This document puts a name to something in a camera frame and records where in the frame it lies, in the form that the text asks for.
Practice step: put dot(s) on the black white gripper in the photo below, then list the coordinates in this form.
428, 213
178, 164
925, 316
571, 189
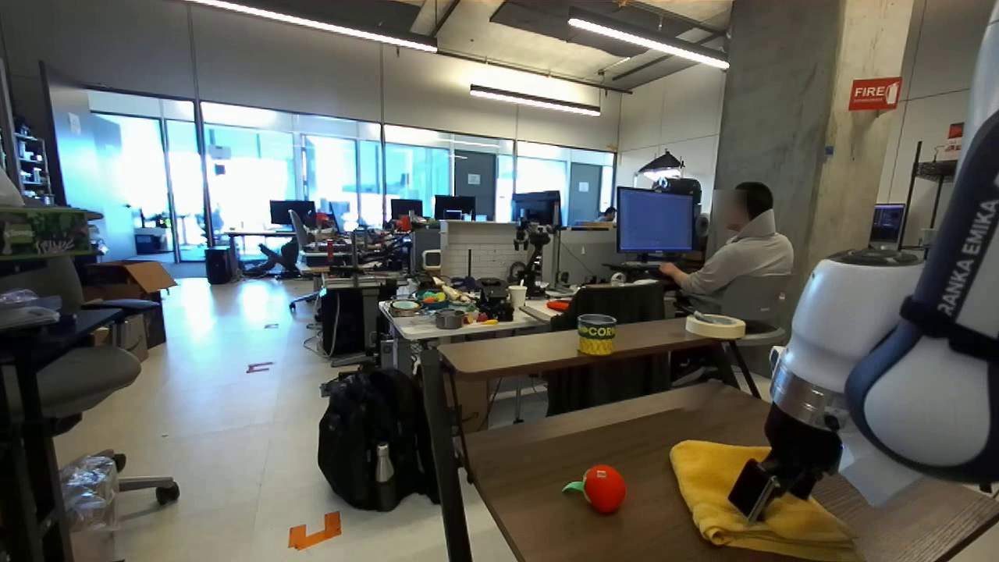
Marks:
807, 460

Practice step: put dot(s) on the yellow towel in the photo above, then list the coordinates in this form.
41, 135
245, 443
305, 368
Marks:
796, 529

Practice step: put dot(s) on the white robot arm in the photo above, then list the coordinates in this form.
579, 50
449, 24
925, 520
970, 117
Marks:
892, 368

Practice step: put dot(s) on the white masking tape roll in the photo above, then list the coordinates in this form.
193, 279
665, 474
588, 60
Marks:
716, 325

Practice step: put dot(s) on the seated person in grey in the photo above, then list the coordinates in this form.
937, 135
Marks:
753, 250

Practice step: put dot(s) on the red plush tomato toy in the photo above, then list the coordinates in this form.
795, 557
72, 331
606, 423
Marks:
605, 489

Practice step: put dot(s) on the yellow green tape roll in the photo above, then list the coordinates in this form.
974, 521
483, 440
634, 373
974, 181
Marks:
596, 335

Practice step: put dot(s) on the blue computer monitor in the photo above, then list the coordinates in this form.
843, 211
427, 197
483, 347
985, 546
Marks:
654, 219

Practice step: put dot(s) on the red fire sign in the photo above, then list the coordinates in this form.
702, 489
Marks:
874, 93

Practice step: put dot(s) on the black backpack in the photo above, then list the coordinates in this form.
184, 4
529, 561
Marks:
374, 439

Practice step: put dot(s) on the cardboard box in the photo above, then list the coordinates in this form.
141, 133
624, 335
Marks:
126, 279

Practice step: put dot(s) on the grey office chair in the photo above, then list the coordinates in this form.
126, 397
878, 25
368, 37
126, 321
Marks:
75, 353

